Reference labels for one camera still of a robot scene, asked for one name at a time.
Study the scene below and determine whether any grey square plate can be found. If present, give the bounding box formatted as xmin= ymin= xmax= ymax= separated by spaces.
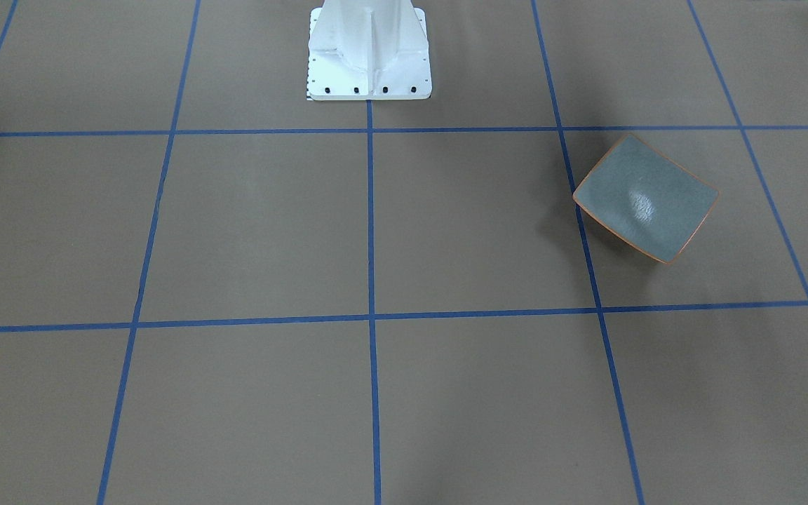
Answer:
xmin=572 ymin=133 xmax=720 ymax=264

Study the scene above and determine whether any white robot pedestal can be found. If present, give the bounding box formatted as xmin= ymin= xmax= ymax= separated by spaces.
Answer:
xmin=306 ymin=1 xmax=433 ymax=100

